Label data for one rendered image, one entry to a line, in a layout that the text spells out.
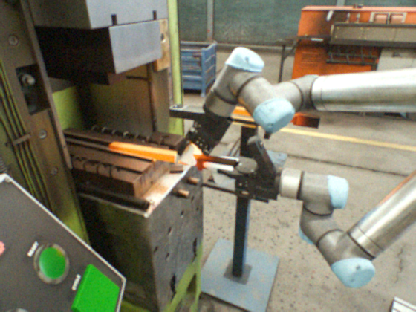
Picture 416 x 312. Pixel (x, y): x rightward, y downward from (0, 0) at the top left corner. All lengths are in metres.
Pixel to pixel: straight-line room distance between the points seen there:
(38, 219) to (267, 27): 8.11
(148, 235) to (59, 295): 0.40
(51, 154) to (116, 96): 0.48
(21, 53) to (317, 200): 0.71
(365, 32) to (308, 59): 0.70
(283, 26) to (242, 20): 1.10
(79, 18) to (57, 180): 0.39
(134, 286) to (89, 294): 0.63
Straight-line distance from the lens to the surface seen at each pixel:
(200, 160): 0.78
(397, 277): 2.10
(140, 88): 1.10
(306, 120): 1.17
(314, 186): 0.73
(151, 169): 0.87
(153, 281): 0.99
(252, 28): 8.47
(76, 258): 0.52
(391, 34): 4.09
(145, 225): 0.82
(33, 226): 0.49
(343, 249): 0.71
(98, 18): 0.65
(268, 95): 0.60
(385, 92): 0.60
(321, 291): 1.85
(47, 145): 0.76
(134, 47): 0.74
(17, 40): 0.71
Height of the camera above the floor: 1.42
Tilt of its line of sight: 29 degrees down
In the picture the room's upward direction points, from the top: straight up
